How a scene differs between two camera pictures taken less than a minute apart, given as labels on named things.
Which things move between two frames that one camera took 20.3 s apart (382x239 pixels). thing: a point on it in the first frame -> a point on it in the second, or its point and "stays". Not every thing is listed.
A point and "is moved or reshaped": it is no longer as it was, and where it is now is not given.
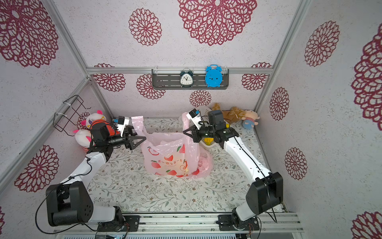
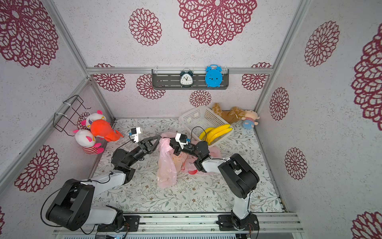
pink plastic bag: (174, 155) is moved or reshaped
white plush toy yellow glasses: (98, 115) stays
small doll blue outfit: (249, 121) stays
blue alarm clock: (214, 76) stays
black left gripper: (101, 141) -> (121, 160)
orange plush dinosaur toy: (110, 128) stays
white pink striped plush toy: (83, 138) stays
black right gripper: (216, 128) -> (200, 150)
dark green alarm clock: (186, 78) stays
